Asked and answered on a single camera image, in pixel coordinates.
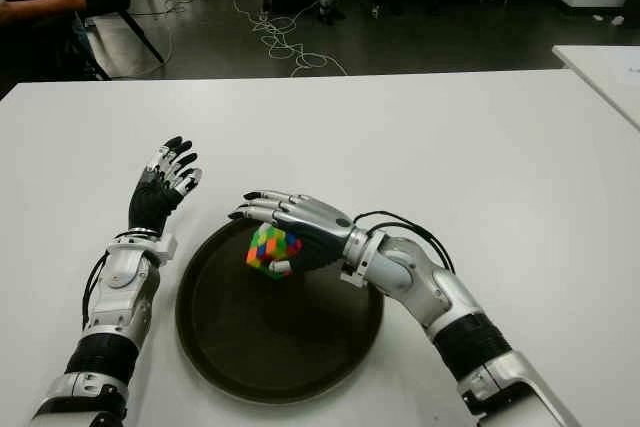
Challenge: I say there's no robot right hand black silver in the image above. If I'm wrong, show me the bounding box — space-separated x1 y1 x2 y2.
228 189 359 278

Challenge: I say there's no robot left hand black silver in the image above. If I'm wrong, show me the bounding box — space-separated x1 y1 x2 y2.
128 135 204 237

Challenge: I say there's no multicoloured Rubik's cube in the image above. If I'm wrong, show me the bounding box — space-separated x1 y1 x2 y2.
244 225 304 281

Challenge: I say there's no person's bare forearm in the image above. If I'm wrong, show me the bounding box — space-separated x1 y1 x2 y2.
0 0 87 26

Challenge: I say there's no round dark brown plate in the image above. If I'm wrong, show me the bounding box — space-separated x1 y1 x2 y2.
174 219 385 404

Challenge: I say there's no white side table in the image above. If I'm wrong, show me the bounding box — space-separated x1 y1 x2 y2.
551 44 640 131

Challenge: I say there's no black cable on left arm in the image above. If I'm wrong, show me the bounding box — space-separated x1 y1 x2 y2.
82 229 156 331

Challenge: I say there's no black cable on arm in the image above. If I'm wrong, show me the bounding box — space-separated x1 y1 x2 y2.
82 229 156 331
353 209 456 273

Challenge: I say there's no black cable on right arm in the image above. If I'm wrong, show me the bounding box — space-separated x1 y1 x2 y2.
353 209 456 273

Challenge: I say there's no white tangled floor cable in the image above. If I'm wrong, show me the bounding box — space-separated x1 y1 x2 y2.
232 0 349 79

